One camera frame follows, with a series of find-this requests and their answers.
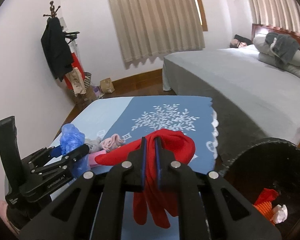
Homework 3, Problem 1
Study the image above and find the red cloth glove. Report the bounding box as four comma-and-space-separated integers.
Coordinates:
95, 129, 196, 229

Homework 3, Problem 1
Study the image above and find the grey sock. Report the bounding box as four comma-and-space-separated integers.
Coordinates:
84, 137, 103, 153

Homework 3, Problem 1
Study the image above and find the blue plastic bag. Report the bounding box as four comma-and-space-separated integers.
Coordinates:
51, 124, 90, 179

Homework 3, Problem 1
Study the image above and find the black round trash bin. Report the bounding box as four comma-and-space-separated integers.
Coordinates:
220, 138, 300, 239

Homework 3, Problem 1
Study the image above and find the pink rolled sock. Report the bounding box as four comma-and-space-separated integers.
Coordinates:
100, 134, 125, 152

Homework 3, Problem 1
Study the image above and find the blue patterned table cloth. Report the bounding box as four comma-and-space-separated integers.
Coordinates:
5, 95, 220, 240

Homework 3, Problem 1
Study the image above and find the brown paper bag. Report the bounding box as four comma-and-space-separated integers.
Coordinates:
100, 77, 115, 94

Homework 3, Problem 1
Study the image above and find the striped tote bag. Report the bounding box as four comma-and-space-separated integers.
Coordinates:
84, 72, 91, 90

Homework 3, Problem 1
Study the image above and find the beige printed hanging bag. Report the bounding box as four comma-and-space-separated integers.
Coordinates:
64, 67, 86, 95

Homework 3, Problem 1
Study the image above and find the bed with grey sheet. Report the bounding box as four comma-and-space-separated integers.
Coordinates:
162, 44, 300, 145

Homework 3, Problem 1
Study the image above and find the white crumpled tissue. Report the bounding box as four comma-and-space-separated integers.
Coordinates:
270, 204, 288, 224

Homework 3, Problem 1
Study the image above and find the red hanging garment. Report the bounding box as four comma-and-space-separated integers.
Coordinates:
64, 53, 86, 95

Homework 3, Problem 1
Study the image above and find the black hanging coat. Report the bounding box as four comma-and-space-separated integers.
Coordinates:
41, 17, 79, 82

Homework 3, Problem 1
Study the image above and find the beige left window curtain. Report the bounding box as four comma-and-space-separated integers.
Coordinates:
109, 0, 205, 63

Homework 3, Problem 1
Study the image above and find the beige window curtain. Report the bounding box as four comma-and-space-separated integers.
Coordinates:
249, 0, 300, 34
109, 0, 205, 63

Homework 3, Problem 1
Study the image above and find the wooden coat rack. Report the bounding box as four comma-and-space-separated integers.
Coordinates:
43, 1, 61, 18

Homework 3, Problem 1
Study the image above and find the grey folded blanket pile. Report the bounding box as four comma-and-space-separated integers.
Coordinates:
253, 33, 300, 78

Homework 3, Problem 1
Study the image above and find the dark wooden headboard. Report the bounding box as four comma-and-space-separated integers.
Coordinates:
251, 23, 300, 44

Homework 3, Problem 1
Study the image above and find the beige right window curtain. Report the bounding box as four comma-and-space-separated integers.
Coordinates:
249, 0, 300, 34

